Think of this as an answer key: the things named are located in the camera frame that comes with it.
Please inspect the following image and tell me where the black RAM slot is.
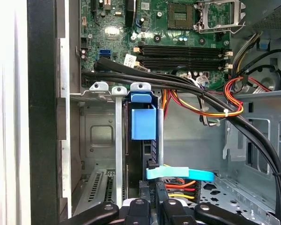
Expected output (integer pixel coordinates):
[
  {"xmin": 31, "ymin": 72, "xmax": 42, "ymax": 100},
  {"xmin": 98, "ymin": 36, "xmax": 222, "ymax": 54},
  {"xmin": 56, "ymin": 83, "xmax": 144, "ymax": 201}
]
[
  {"xmin": 133, "ymin": 44, "xmax": 234, "ymax": 57},
  {"xmin": 135, "ymin": 57, "xmax": 234, "ymax": 71}
]

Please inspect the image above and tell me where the blue data wire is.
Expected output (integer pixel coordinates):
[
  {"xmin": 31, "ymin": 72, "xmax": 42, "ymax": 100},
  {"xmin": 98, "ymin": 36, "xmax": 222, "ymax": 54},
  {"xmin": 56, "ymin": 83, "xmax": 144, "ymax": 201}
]
[{"xmin": 146, "ymin": 160, "xmax": 215, "ymax": 182}]

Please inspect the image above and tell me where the metal socket cover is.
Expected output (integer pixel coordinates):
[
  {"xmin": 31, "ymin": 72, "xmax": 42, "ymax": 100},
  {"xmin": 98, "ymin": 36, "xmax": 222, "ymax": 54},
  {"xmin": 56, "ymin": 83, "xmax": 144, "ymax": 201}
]
[{"xmin": 196, "ymin": 0, "xmax": 246, "ymax": 33}]

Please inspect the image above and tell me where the black open PC case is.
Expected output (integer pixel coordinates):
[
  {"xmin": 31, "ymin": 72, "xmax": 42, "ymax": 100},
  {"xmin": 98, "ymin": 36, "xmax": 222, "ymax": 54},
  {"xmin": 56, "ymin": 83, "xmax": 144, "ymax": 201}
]
[{"xmin": 27, "ymin": 0, "xmax": 281, "ymax": 225}]

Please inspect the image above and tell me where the green motherboard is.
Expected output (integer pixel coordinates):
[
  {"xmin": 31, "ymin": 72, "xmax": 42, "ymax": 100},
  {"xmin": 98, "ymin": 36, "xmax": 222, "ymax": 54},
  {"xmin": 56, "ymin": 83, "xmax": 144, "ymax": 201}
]
[{"xmin": 81, "ymin": 0, "xmax": 232, "ymax": 91}]

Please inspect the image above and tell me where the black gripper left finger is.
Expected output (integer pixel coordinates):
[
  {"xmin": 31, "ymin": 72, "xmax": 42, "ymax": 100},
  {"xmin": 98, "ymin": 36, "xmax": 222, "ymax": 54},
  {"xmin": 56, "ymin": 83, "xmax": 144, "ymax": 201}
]
[{"xmin": 65, "ymin": 182, "xmax": 161, "ymax": 225}]

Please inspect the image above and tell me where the white cable label tag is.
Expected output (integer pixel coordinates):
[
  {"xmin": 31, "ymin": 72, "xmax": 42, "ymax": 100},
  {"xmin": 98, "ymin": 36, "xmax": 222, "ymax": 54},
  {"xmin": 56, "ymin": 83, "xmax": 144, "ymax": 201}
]
[{"xmin": 123, "ymin": 53, "xmax": 138, "ymax": 68}]

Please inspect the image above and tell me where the black cable bundle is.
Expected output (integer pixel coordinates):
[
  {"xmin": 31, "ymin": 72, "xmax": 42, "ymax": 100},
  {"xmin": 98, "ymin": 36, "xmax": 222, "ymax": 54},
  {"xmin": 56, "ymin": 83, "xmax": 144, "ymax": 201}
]
[{"xmin": 81, "ymin": 57, "xmax": 281, "ymax": 225}]

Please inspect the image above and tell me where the orange yellow wire bundle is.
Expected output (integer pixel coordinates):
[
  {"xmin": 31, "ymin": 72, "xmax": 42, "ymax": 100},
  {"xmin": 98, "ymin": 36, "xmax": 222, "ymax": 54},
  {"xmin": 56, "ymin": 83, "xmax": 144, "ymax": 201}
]
[{"xmin": 161, "ymin": 76, "xmax": 272, "ymax": 119}]

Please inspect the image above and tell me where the metal disk bay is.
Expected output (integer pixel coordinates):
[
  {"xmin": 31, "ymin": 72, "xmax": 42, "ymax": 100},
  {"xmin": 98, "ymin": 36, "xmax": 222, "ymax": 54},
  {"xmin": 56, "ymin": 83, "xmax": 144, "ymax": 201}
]
[{"xmin": 70, "ymin": 81, "xmax": 166, "ymax": 211}]

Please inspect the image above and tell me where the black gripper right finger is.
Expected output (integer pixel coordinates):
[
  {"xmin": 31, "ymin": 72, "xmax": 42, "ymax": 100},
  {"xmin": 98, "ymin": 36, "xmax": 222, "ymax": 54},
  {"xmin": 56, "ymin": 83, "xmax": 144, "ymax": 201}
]
[{"xmin": 160, "ymin": 182, "xmax": 258, "ymax": 225}]

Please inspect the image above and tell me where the power wire with black plug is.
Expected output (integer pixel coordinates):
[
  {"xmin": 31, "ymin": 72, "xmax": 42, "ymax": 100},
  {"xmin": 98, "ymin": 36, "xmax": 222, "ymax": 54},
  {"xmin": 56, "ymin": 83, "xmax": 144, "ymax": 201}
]
[{"xmin": 139, "ymin": 179, "xmax": 202, "ymax": 204}]

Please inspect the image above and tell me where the metal optical drive bay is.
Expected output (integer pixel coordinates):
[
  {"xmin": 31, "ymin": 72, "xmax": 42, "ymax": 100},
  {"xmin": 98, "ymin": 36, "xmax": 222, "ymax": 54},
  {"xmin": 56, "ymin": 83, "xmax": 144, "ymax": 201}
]
[{"xmin": 222, "ymin": 89, "xmax": 281, "ymax": 179}]

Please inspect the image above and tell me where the hard disk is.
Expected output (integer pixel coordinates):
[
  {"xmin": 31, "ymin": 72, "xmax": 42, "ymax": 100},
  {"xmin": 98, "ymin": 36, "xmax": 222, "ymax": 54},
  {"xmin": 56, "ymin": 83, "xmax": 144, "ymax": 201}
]
[{"xmin": 126, "ymin": 92, "xmax": 161, "ymax": 199}]

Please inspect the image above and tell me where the CPU socket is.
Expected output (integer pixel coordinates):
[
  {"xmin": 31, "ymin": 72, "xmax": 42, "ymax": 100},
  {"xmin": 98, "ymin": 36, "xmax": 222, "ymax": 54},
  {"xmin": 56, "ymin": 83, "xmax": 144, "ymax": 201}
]
[{"xmin": 167, "ymin": 2, "xmax": 194, "ymax": 30}]

